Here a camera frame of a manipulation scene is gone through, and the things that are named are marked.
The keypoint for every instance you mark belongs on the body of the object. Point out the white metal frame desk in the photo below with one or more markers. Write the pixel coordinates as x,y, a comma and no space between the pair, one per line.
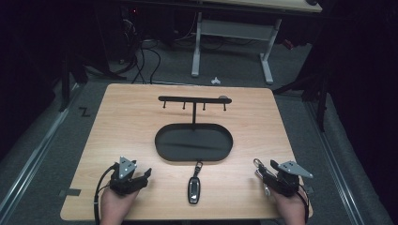
237,29

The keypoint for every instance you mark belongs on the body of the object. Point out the small white floor object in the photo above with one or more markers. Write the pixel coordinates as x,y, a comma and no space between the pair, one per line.
215,81

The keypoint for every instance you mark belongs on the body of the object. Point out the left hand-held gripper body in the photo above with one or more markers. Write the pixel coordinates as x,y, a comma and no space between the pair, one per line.
125,181

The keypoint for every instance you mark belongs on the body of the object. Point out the grey tape strip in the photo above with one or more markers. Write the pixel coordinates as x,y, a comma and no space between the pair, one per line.
70,192

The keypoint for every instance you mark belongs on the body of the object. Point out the dark metal stand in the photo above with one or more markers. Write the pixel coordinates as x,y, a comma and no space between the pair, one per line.
66,84

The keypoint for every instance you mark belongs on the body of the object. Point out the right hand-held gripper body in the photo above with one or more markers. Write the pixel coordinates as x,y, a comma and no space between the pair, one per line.
286,179

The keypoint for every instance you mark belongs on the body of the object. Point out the black key holder with tray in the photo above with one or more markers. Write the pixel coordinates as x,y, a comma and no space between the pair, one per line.
193,143

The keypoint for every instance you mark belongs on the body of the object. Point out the dark tripod stand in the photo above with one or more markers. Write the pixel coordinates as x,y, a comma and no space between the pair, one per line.
319,90

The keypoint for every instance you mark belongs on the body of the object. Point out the metal floor rail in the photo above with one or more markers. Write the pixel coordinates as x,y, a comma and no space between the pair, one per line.
336,168
31,162

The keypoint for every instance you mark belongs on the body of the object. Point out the person's left hand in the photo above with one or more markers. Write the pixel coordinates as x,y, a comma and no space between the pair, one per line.
115,204

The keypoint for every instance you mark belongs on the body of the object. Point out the person's right hand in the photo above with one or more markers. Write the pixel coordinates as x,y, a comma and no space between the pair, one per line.
289,207

